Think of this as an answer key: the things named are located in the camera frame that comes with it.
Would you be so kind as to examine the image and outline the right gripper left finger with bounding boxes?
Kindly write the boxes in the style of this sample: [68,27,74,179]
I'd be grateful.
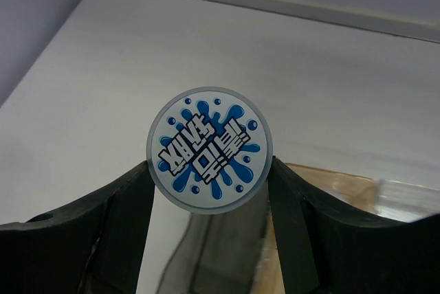
[1,162,155,293]

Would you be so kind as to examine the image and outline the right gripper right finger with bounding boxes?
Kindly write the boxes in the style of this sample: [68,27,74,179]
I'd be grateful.
[268,159,439,293]

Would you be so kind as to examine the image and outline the blue cleaning gel jar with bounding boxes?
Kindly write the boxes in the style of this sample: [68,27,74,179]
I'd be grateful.
[146,87,273,214]

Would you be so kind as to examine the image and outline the orange translucent container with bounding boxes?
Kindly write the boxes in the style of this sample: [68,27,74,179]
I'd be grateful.
[268,158,377,293]

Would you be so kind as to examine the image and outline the grey translucent container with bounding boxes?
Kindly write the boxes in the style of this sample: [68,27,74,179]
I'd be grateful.
[157,199,284,293]

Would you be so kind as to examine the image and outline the clear plastic container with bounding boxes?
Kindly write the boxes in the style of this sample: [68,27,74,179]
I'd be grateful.
[374,179,439,223]

